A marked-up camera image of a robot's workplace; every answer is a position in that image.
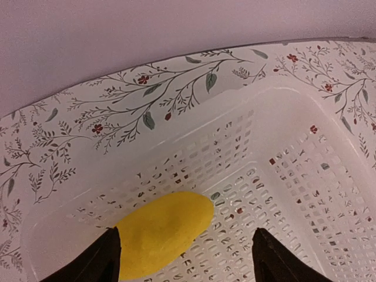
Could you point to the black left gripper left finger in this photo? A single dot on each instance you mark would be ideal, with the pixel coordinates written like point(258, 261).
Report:
point(99, 262)

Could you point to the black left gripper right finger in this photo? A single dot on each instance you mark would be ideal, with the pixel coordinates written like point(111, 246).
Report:
point(274, 262)

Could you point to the white perforated plastic basket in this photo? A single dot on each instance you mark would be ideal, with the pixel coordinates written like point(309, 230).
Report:
point(272, 159)

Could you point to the floral patterned table mat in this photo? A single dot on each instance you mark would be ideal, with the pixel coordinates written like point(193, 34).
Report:
point(40, 143)

